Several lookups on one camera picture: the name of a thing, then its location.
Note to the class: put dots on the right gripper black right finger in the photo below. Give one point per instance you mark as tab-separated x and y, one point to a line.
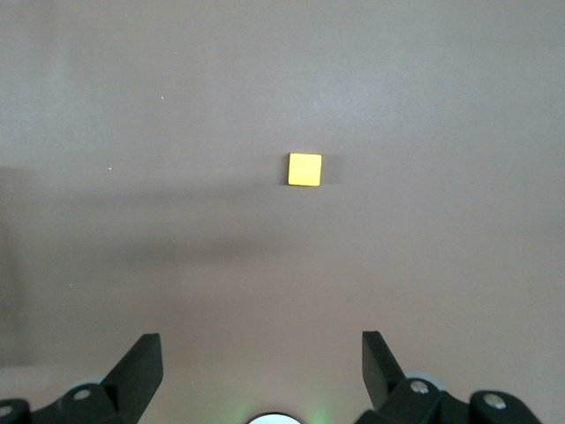
384	375

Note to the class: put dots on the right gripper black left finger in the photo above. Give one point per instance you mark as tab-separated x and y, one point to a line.
132	380

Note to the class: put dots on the yellow wooden block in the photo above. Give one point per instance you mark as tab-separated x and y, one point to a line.
304	170

